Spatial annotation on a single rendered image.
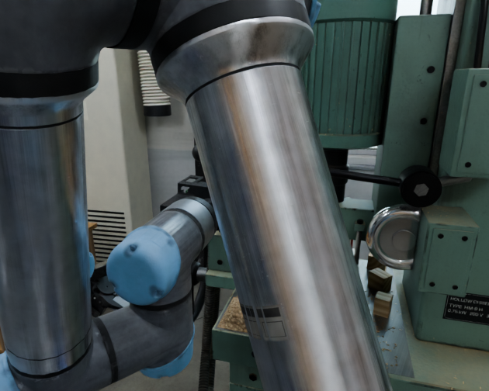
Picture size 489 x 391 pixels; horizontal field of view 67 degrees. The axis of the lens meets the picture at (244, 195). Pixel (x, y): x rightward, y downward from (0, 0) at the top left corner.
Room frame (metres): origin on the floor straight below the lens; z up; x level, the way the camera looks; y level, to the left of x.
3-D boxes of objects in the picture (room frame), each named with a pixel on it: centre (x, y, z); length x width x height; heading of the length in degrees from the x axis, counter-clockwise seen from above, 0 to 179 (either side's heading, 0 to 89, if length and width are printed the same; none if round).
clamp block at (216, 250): (0.80, 0.00, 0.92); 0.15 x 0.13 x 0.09; 164
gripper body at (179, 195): (0.55, 0.07, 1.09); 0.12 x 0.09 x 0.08; 164
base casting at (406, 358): (0.72, -0.30, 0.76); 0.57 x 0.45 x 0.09; 74
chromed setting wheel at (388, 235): (0.59, -0.28, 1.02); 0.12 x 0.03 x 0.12; 74
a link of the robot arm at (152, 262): (0.39, 0.10, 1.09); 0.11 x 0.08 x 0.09; 164
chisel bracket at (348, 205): (0.74, -0.21, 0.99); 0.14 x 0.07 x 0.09; 74
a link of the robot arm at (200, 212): (0.47, 0.08, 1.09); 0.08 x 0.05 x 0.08; 74
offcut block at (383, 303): (0.69, -0.30, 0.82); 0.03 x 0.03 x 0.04; 58
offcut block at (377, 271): (0.78, -0.33, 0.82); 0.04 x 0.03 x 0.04; 31
